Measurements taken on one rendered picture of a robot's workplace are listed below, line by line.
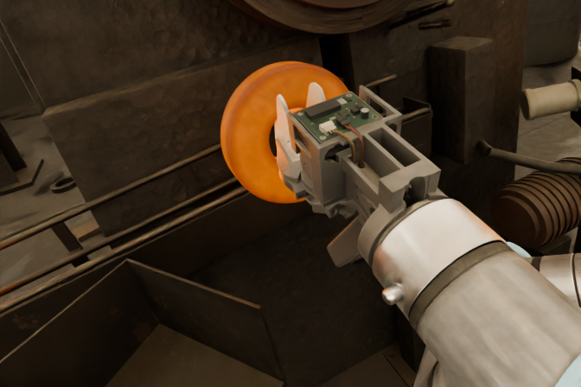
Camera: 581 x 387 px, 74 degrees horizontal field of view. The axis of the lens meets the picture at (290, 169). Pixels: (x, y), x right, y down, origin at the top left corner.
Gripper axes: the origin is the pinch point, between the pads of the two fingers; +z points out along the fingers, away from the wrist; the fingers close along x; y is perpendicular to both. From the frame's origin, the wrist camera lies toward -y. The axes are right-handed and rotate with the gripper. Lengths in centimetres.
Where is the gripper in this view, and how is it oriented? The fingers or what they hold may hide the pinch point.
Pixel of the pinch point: (288, 118)
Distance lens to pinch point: 41.8
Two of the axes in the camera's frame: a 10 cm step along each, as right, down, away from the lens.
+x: -8.9, 3.7, -2.5
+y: -1.1, -7.3, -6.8
